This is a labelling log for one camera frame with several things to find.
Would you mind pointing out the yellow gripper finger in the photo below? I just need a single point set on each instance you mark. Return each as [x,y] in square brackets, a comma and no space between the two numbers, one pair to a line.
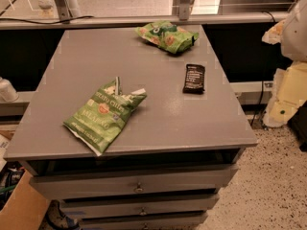
[289,93]
[273,35]

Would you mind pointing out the green jalapeno chip bag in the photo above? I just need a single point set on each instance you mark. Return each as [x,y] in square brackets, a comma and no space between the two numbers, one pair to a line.
[105,114]

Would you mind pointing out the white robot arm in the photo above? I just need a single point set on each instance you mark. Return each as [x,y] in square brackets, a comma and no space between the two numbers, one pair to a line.
[293,42]

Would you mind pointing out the green rice chip bag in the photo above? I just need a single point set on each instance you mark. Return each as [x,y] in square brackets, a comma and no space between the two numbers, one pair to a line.
[167,36]

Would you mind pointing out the black snack bar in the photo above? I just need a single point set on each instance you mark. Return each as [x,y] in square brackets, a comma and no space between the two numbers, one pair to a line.
[194,79]

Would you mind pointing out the top grey drawer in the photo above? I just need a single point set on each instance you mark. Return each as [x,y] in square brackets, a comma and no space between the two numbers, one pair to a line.
[137,182]

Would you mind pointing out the grey drawer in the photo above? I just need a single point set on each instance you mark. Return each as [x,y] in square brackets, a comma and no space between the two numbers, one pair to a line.
[137,182]
[174,221]
[142,206]

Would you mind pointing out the grey drawer cabinet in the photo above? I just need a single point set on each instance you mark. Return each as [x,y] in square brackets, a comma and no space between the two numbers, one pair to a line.
[125,136]

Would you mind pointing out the bottom grey drawer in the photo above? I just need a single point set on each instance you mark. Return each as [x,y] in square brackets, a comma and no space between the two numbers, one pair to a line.
[174,221]

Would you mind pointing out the middle grey drawer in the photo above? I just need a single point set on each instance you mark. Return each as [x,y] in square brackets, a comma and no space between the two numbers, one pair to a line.
[142,206]

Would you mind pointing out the white cylinder object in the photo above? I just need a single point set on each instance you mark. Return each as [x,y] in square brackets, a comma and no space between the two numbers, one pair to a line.
[7,91]

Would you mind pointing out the cardboard box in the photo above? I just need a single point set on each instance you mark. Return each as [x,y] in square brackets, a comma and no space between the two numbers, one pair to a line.
[25,208]

